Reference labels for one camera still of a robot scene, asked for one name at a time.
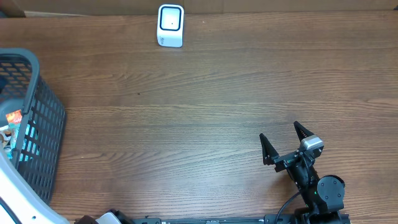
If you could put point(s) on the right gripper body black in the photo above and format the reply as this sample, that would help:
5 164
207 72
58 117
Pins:
285 161

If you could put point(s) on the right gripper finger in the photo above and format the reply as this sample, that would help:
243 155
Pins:
269 154
301 131

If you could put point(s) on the teal tissue pack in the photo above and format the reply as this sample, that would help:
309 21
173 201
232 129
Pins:
27 145

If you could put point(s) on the orange snack packet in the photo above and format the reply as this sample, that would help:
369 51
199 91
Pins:
14 117

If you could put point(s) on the brown clear snack bag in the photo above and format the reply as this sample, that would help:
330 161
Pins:
6 135

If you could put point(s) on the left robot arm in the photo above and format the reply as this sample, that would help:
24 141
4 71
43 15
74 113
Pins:
19 203

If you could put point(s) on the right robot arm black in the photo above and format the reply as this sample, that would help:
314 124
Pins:
318 200

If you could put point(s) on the white barcode scanner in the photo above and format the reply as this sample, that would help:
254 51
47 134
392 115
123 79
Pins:
170 24

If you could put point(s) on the grey plastic mesh basket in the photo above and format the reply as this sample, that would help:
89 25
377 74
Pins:
23 88

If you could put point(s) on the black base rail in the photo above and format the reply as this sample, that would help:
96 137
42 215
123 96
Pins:
211 221

